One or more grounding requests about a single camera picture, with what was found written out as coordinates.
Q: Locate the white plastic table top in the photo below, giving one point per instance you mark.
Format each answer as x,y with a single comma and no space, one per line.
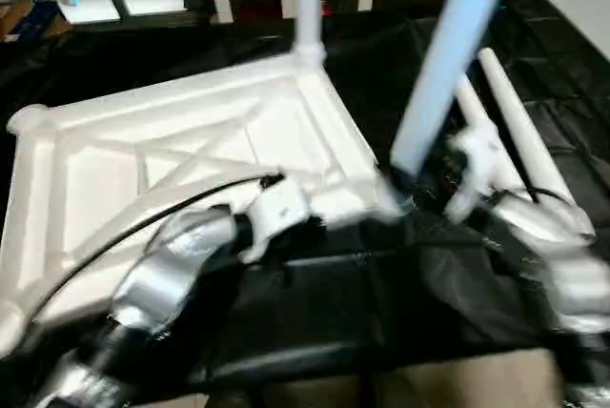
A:
143,150

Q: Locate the black mat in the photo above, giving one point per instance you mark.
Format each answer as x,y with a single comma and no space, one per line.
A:
357,308

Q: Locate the white flat board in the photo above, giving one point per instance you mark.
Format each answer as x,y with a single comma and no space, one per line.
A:
583,22

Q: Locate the blue printed package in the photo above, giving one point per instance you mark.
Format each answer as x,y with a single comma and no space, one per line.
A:
33,22

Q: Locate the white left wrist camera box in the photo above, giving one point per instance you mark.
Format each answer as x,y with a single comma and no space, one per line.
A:
278,205

